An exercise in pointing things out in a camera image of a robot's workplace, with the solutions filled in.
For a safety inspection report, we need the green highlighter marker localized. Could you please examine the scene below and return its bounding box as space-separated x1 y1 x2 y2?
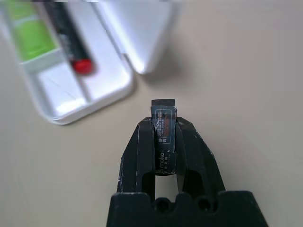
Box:
4 0 60 63

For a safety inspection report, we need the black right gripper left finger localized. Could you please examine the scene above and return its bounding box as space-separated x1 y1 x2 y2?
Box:
116 117 157 194

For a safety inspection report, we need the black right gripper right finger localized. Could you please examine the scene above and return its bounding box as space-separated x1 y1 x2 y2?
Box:
176 117 227 193

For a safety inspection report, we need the small black eraser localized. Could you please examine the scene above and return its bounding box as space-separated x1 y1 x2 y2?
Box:
150 98 178 177

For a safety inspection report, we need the white plastic pencil case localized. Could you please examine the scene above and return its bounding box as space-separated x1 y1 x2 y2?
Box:
0 0 179 126

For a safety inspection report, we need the black marker with red cap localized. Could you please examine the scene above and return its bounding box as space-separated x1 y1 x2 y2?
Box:
44 0 94 74

